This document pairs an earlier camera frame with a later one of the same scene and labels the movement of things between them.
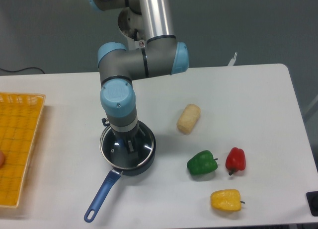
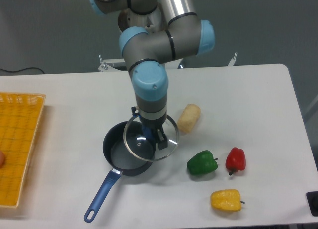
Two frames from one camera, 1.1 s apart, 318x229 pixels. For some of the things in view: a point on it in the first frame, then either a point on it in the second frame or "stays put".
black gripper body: [137, 132] -> [153, 124]
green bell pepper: [202, 163] stays put
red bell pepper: [235, 160] stays put
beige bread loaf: [188, 118] stays put
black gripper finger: [131, 146] -> [162, 139]
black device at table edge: [312, 199] stays put
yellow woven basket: [20, 114] stays put
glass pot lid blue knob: [111, 150] -> [145, 150]
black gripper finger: [122, 142] -> [149, 134]
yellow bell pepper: [227, 199] stays put
